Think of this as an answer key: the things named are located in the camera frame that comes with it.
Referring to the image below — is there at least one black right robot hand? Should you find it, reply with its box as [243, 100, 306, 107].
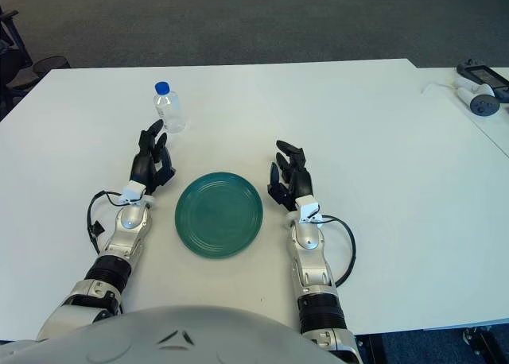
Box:
[266, 140, 315, 212]

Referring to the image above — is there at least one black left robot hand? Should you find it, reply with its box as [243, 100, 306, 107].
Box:
[129, 119, 177, 196]

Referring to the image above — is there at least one clear bottle with blue cap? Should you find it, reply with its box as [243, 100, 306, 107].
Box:
[153, 81, 187, 134]

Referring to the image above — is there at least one green round plate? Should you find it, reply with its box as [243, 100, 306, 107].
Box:
[174, 172, 265, 259]

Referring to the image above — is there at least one black office chair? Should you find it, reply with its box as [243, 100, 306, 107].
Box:
[0, 6, 37, 103]

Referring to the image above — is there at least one grey robot torso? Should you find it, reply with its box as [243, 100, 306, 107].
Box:
[0, 304, 351, 364]

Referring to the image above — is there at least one white and grey VR controller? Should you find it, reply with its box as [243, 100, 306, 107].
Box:
[454, 76, 501, 117]

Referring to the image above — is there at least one dark handheld screen controller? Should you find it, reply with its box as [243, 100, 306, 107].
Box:
[456, 57, 509, 101]

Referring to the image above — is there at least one black table leg base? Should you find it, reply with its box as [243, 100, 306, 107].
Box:
[460, 327, 509, 364]

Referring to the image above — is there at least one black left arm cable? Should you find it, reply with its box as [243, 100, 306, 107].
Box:
[87, 189, 132, 256]

